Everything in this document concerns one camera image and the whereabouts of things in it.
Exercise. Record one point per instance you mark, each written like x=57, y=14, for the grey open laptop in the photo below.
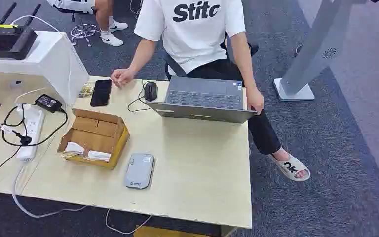
x=206, y=98

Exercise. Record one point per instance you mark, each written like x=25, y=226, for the black computer mouse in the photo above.
x=150, y=91

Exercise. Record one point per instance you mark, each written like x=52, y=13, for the black office chair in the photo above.
x=173, y=67

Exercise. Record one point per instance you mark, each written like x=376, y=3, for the person's left hand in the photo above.
x=255, y=99

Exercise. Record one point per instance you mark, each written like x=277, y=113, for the person's hand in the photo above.
x=255, y=99
x=121, y=77

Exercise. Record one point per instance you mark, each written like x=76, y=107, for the grey card pouch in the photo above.
x=139, y=170

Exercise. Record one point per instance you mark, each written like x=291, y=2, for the person's right hand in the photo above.
x=121, y=77

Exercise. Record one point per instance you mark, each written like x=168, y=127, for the seated person in white shirt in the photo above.
x=192, y=36

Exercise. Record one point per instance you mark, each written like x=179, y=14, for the black smartphone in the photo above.
x=101, y=93

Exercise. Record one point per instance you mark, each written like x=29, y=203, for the open cardboard box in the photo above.
x=94, y=130

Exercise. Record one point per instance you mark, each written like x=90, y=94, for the white card stack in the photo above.
x=99, y=156
x=74, y=148

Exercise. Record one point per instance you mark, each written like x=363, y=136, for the small yellow patterned packet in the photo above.
x=86, y=90

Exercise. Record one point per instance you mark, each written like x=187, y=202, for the beige slide sandal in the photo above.
x=291, y=168

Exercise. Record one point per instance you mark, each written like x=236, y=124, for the yellow box under desk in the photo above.
x=163, y=233

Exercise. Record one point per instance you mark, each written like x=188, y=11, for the person with white sneakers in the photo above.
x=103, y=13

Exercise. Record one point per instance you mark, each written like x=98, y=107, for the chrome chair base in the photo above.
x=84, y=31

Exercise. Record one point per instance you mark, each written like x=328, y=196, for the grey pillar with white base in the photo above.
x=310, y=52

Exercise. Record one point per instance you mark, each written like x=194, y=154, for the black power adapter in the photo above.
x=48, y=103

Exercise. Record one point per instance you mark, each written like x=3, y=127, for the white box stand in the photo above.
x=52, y=62

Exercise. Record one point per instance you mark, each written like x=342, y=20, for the white power strip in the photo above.
x=32, y=127

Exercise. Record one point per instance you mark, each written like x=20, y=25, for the black router with antennas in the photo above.
x=8, y=42

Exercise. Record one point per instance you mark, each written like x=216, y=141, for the black wall plug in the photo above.
x=23, y=139

